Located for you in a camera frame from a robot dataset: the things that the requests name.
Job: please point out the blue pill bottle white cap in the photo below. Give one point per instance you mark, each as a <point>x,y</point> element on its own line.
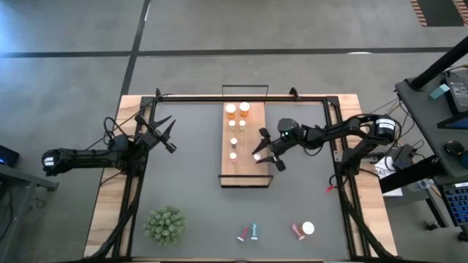
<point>254,232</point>

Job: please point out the black computer mouse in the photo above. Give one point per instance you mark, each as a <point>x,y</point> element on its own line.
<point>453,147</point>

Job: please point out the white paper sheet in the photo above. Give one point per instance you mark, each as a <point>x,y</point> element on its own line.
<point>382,171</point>

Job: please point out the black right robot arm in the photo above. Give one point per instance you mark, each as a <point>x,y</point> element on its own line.
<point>336,131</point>

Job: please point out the dark tablet screen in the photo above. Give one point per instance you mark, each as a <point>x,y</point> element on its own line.
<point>455,122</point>

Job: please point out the black power adapter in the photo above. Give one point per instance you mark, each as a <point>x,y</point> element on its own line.
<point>459,95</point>

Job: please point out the dark red pill bottle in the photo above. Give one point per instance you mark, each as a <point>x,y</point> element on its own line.
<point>243,232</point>

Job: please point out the striped floor rug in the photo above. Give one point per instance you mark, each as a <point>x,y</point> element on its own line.
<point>438,12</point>

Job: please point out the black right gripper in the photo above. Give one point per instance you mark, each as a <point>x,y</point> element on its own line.
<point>287,137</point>

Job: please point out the clear water bottle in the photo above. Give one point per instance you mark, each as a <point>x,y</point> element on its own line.
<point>418,185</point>

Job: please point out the orange pill bottle white cap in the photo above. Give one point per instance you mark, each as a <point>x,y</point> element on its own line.
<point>244,107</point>
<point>230,108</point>

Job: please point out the black round pole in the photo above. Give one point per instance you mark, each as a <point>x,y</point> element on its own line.
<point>438,65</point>

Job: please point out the dark grey side desk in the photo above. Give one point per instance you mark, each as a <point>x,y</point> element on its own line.
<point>424,120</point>

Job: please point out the green artificial potted plant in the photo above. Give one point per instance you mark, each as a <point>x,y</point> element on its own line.
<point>164,225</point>

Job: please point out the black stand beam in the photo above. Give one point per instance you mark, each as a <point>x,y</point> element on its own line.
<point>406,179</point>

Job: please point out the small red tag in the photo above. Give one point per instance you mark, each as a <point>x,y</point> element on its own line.
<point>330,188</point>

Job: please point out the blue round object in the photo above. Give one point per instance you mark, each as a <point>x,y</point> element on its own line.
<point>465,159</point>

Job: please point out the black device blue screen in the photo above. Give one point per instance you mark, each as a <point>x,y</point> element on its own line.
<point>7,156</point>

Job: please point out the grey metal desk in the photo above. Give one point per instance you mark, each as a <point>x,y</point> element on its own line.
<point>22,182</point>

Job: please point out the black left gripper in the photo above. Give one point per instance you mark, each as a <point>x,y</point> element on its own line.
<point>148,140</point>

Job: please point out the black metal table frame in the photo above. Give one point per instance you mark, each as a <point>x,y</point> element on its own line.
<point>204,98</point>

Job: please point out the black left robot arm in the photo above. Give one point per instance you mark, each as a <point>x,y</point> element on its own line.
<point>87,158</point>

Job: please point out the large white-capped pill bottle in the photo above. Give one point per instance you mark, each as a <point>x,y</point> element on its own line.
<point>308,228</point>

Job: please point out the backlit keyboard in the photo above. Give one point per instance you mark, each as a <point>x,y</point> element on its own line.
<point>456,204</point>

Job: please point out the black controller box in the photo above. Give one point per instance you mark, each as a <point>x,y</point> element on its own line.
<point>404,155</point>

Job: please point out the small teal box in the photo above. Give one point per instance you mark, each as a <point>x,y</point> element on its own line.
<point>439,91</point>

